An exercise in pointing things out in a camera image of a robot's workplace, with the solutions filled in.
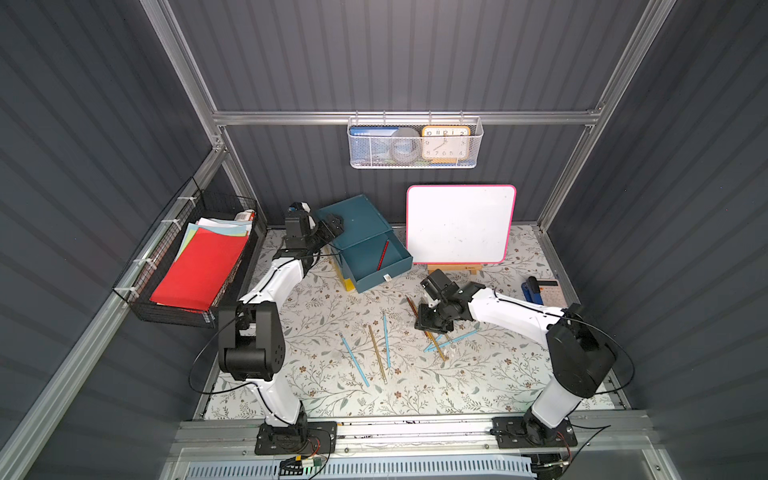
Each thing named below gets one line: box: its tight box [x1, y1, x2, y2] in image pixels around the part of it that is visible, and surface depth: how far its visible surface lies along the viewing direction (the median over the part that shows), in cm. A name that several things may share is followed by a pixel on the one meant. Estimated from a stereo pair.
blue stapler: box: [521, 276, 544, 305], surface depth 99 cm
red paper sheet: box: [150, 227, 249, 312], surface depth 75 cm
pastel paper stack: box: [177, 217, 253, 259], surface depth 79 cm
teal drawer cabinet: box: [316, 194, 413, 266], surface depth 94 cm
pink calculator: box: [537, 278, 567, 308], surface depth 101 cm
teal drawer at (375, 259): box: [339, 230, 414, 293], surface depth 89 cm
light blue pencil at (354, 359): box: [339, 332, 371, 387], surface depth 88 cm
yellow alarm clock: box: [422, 125, 471, 164], surface depth 90 cm
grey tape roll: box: [389, 127, 422, 164], surface depth 90 cm
